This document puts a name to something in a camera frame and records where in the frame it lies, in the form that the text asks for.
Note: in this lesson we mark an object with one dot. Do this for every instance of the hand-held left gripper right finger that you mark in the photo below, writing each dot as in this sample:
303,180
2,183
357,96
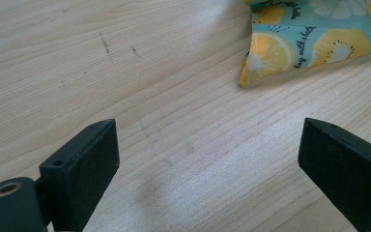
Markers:
344,174

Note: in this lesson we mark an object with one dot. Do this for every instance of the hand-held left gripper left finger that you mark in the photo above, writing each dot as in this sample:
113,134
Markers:
83,176

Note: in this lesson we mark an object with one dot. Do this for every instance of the citrus print fabric pouch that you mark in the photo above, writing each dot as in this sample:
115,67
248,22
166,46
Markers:
302,42

